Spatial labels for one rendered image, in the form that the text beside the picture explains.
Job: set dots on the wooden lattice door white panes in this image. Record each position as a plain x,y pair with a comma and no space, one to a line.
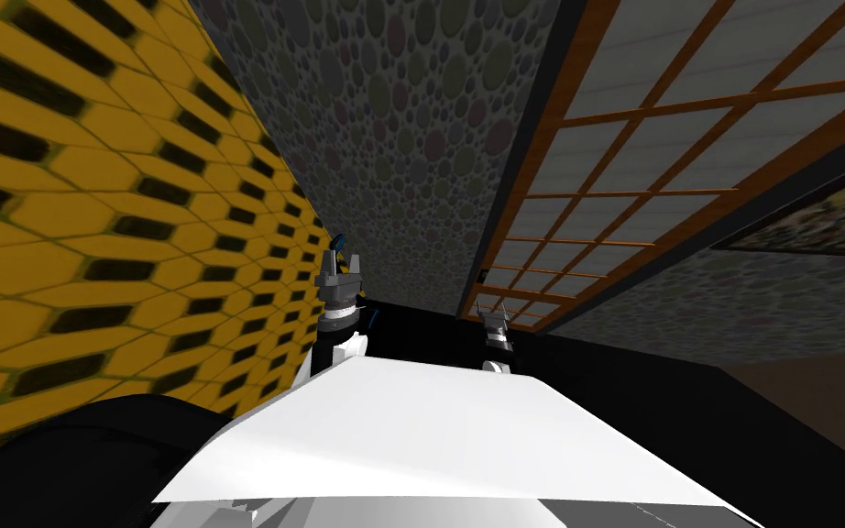
613,169

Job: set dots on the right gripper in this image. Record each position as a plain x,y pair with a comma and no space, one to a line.
496,329

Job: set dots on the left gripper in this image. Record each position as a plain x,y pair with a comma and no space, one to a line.
338,286

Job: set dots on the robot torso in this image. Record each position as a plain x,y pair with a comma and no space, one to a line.
422,440

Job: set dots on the dark framed wall picture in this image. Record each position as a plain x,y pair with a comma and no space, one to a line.
826,220

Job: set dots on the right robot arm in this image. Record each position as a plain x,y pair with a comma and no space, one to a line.
497,353

